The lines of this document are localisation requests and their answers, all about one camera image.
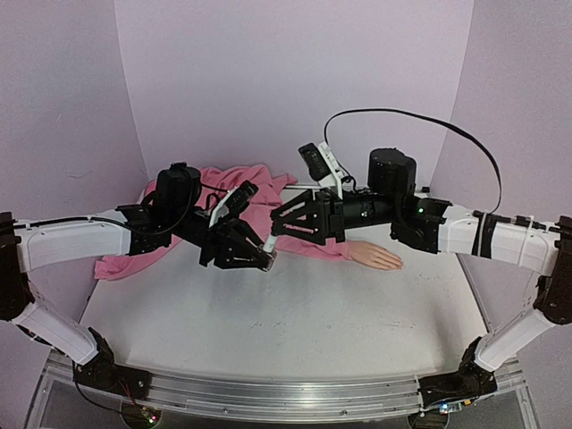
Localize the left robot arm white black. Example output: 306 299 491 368
1 163 275 391

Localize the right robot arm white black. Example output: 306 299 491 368
264 143 571 413

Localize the pink sweatshirt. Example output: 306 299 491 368
94 164 349 281

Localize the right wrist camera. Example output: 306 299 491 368
299 142 351 201

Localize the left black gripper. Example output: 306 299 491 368
171 206 276 269

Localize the white nail polish cap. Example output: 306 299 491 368
263 234 278 254

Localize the mannequin hand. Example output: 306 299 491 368
348 241 403 271

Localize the right black cable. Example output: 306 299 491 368
324 106 504 214

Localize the nail polish bottle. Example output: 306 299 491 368
261 251 277 272

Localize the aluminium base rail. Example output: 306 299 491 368
45 354 526 423

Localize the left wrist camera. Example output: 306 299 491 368
209 181 258 227

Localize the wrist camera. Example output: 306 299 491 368
209 181 258 227
299 142 351 201

